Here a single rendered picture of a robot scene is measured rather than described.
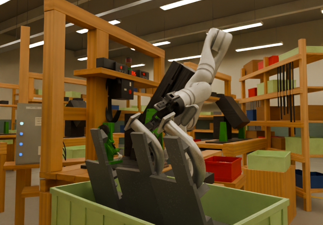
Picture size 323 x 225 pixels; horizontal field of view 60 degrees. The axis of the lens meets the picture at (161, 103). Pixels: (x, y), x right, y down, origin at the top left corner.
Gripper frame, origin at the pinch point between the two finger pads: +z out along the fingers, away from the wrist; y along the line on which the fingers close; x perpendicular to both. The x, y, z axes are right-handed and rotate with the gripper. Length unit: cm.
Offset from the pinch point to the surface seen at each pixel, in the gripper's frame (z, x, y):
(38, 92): -425, -507, -586
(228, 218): -10.2, 37.1, -16.5
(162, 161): 5.2, 11.3, -4.1
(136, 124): 5.6, -0.7, -0.4
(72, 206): 20.9, 0.7, -27.5
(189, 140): 10.2, 14.3, 11.7
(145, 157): 9.4, 7.9, -3.4
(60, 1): -57, -109, -29
